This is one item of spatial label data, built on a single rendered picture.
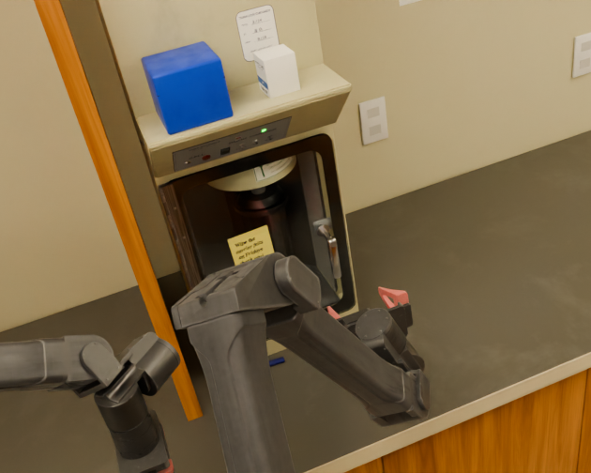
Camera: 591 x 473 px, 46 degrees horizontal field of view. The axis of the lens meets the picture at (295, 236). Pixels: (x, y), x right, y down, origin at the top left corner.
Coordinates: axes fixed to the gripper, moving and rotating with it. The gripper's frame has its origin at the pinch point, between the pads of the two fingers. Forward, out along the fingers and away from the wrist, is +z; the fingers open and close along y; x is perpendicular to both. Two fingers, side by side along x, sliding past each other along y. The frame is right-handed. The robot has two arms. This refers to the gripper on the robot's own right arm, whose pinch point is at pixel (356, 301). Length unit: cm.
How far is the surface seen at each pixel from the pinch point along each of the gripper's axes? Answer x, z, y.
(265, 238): -9.2, 14.7, 10.3
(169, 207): -21.6, 14.1, 24.9
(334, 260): -2.7, 10.1, -0.5
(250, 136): -32.0, 7.8, 9.6
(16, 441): 18, 19, 66
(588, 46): -5, 60, -95
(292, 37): -43.2, 14.5, -1.9
